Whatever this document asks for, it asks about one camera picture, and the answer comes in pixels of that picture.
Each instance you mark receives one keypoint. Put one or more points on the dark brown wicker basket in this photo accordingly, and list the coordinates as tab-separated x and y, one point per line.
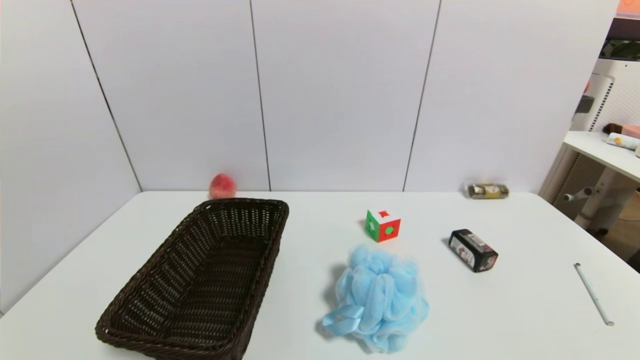
215	270

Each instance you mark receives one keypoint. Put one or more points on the red green white puzzle cube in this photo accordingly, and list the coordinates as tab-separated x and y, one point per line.
384	227

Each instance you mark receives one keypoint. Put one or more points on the pink peach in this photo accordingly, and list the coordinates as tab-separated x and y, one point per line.
222	186

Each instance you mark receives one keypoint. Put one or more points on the light blue mesh bath loofah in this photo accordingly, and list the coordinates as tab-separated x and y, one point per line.
380	295

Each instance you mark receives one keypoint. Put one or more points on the gold wrapped chocolate pack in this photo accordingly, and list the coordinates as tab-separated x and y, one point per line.
486	190

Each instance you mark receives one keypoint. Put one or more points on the small black printed box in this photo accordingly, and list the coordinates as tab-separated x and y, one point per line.
472	250

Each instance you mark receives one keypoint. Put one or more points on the white side table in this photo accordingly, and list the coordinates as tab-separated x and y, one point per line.
607	155

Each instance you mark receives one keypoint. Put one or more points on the thin white pen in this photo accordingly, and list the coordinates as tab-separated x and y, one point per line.
592	294

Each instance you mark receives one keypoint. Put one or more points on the small dark brown item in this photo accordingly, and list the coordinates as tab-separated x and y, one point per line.
612	128

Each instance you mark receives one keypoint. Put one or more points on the white printed tube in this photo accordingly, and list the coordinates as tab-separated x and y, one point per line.
622	141

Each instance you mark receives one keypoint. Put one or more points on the white perforated panel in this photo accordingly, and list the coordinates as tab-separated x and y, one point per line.
622	95

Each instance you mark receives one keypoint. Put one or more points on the pink box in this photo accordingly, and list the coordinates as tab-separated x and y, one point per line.
632	131

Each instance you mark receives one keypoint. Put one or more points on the dark shelf unit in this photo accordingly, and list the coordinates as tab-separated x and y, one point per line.
622	47

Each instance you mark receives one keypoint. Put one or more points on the orange sign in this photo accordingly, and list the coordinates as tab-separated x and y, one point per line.
629	8

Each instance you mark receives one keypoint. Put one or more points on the grey bracket on panel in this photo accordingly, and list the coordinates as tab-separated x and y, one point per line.
584	104

